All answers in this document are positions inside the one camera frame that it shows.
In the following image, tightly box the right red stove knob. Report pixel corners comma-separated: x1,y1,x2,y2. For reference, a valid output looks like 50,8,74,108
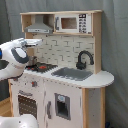
32,81,37,87

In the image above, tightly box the small metal pot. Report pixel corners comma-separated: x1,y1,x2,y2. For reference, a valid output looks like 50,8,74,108
27,56,37,66

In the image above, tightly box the grey toy ice dispenser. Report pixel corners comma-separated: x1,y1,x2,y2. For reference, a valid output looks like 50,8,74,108
55,94,71,120

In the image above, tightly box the white toy microwave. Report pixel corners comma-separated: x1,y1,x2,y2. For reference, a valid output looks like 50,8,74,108
55,14,92,34

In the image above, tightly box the wooden toy play kitchen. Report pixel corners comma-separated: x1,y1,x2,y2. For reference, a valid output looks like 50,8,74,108
10,10,114,128

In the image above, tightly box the black toy stovetop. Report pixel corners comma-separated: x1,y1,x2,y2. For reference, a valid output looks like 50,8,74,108
26,62,56,73

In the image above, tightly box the toy oven door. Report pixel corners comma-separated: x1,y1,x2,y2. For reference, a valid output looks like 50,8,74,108
18,90,38,117

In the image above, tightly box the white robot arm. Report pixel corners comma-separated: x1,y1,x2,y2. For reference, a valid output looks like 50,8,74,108
0,38,42,128

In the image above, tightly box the grey cabinet door handle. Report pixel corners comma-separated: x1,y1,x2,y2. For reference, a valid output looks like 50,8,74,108
47,101,51,119

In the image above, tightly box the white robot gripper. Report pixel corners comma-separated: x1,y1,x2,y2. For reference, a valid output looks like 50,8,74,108
21,39,42,47

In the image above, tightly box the grey toy range hood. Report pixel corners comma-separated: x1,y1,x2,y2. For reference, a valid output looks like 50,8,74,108
25,15,53,34

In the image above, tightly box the black toy faucet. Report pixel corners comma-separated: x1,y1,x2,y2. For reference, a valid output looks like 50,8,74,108
76,50,94,70

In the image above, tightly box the grey toy sink basin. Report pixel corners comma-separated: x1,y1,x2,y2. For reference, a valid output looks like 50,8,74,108
51,67,92,81

